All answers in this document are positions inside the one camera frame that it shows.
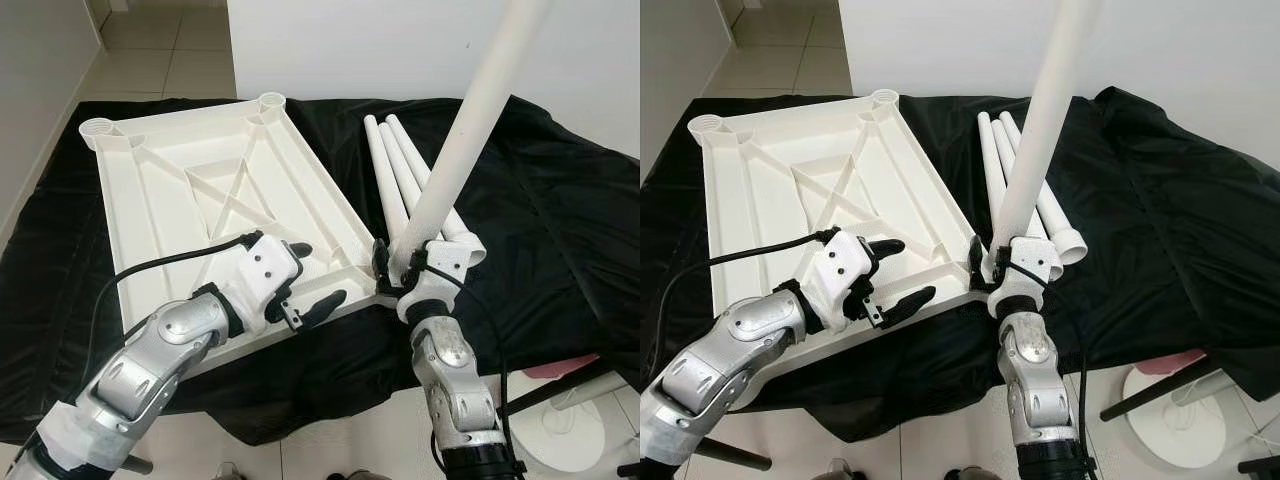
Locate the white plastic table leg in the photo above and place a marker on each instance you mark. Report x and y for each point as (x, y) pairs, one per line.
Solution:
(416, 158)
(1005, 148)
(1058, 215)
(470, 130)
(384, 160)
(1045, 130)
(992, 165)
(401, 160)

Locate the white plastic table top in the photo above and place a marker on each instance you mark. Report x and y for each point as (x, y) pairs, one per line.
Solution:
(170, 190)
(770, 190)

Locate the black cloth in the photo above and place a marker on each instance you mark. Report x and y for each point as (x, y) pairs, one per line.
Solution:
(560, 230)
(1170, 220)

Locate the grey robot right foot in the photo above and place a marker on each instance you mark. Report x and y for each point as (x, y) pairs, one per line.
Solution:
(350, 476)
(965, 474)

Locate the grey robot foot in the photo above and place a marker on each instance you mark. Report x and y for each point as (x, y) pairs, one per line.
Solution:
(965, 474)
(838, 470)
(350, 476)
(228, 472)

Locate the grey robot left foot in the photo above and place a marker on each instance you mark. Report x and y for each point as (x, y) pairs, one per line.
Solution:
(838, 470)
(228, 472)

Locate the pink plastic seat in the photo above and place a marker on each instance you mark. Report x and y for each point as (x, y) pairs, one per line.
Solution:
(1170, 360)
(565, 362)

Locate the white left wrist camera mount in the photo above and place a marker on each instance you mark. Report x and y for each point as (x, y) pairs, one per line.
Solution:
(843, 277)
(262, 272)

